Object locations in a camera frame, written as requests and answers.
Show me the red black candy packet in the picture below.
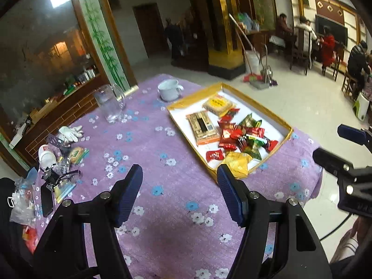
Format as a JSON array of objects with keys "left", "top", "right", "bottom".
[{"left": 265, "top": 140, "right": 279, "bottom": 153}]

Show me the green snack packet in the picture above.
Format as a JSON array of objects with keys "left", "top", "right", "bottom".
[
  {"left": 242, "top": 137, "right": 266, "bottom": 161},
  {"left": 239, "top": 113, "right": 262, "bottom": 128}
]

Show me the yellow cheese crackers bag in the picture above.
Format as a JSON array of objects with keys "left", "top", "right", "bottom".
[{"left": 222, "top": 152, "right": 253, "bottom": 179}]

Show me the large dark red snack bag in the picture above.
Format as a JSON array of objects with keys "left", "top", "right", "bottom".
[{"left": 219, "top": 123, "right": 243, "bottom": 147}]

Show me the salted egg yolk biscuit pack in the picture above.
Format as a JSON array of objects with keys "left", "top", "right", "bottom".
[{"left": 203, "top": 94, "right": 234, "bottom": 118}]

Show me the orange cracker pack with barcode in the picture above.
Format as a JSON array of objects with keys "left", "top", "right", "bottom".
[{"left": 186, "top": 110, "right": 220, "bottom": 146}]

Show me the dark red golden wafer pack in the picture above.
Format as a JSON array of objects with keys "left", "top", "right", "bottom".
[{"left": 242, "top": 127, "right": 265, "bottom": 138}]

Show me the small red candy packet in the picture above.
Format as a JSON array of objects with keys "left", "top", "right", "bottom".
[{"left": 206, "top": 149, "right": 224, "bottom": 163}]

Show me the black leather chair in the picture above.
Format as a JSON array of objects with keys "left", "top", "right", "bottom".
[{"left": 1, "top": 178, "right": 32, "bottom": 263}]

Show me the clear plastic bag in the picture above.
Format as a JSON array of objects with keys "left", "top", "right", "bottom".
[{"left": 8, "top": 168, "right": 37, "bottom": 228}]

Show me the black smartphone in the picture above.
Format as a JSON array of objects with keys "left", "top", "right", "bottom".
[{"left": 40, "top": 183, "right": 54, "bottom": 217}]

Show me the yellow blue booklet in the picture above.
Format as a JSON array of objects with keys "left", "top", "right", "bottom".
[{"left": 54, "top": 180, "right": 76, "bottom": 204}]

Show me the white round helmet object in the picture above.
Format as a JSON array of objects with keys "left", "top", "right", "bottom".
[{"left": 38, "top": 144, "right": 57, "bottom": 170}]

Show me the green biscuit packet on table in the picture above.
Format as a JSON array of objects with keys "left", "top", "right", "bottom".
[{"left": 69, "top": 147, "right": 89, "bottom": 164}]

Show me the white bucket with mop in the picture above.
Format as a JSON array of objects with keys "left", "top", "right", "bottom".
[{"left": 229, "top": 13, "right": 278, "bottom": 90}]

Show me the purple floral tablecloth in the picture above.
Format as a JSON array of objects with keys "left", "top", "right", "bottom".
[{"left": 31, "top": 74, "right": 324, "bottom": 279}]

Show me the white glove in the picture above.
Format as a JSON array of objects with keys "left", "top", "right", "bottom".
[{"left": 57, "top": 125, "right": 83, "bottom": 143}]

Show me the yellow cardboard tray box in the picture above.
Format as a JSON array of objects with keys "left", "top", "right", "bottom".
[{"left": 167, "top": 83, "right": 293, "bottom": 179}]

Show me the glass beer mug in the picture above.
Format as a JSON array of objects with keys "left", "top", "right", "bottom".
[{"left": 94, "top": 84, "right": 126, "bottom": 123}]

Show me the white ceramic cup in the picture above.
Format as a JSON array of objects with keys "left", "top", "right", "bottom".
[{"left": 158, "top": 79, "right": 184, "bottom": 101}]

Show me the wooden sideboard cabinet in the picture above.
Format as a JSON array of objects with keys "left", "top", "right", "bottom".
[{"left": 1, "top": 0, "right": 137, "bottom": 165}]

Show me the black camera device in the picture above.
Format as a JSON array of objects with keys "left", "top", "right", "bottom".
[{"left": 42, "top": 169, "right": 82, "bottom": 189}]

